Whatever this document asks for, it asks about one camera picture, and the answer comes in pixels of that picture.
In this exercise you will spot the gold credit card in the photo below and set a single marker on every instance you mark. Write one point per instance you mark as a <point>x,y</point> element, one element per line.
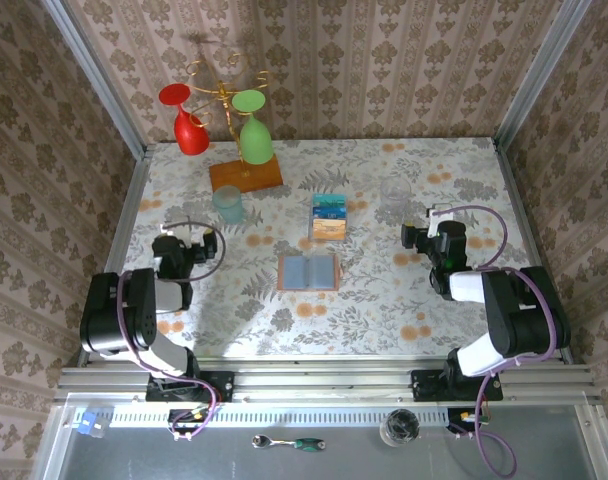
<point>329,231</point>

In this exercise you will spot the blue credit card white print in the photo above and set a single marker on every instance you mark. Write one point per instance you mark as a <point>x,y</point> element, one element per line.
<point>329,210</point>

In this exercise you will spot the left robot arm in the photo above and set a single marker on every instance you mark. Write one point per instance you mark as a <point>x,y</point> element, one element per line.
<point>114,315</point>

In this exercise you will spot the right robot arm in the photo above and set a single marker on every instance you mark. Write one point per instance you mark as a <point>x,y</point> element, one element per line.
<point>524,310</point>

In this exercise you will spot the clear glass tumbler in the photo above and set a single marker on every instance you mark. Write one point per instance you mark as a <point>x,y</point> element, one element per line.
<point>396,191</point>

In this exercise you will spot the floral patterned tablecloth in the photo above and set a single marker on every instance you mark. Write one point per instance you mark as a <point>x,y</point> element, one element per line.
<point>384,320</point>

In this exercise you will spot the red wine glass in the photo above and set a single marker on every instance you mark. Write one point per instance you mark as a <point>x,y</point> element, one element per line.
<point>189,132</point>

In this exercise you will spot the green wine glass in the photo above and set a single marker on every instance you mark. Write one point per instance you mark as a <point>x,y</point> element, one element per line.
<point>256,142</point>

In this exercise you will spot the black power connector block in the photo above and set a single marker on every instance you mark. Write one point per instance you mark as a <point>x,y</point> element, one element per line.
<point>459,422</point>
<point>184,417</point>

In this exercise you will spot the clear glass jar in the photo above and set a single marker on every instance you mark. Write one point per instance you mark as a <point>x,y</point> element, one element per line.
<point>399,427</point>

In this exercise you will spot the blue white plastic connector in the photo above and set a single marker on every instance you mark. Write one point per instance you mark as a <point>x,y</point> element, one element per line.
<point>86,422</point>

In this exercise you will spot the grey metal bench plate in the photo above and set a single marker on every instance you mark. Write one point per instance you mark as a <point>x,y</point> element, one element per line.
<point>334,465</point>

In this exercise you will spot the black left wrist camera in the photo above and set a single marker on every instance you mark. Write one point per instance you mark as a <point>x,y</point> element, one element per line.
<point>206,246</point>

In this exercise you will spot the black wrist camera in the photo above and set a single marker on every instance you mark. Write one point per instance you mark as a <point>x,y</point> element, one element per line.
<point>206,246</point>
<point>415,236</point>

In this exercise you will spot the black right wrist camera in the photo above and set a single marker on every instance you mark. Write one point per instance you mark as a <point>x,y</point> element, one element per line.
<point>415,236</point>

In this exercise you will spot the aluminium frame side rail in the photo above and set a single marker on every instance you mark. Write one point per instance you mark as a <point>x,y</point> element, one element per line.
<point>129,200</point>
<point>526,225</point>

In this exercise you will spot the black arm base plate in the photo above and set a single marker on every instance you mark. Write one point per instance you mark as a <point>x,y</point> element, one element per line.
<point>426,387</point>
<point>219,387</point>

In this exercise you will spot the aluminium frame cross rail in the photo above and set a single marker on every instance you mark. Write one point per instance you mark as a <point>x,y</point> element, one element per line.
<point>324,380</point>

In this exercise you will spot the aluminium frame post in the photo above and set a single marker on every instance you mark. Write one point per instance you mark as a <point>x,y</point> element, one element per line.
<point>96,75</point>
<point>539,75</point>

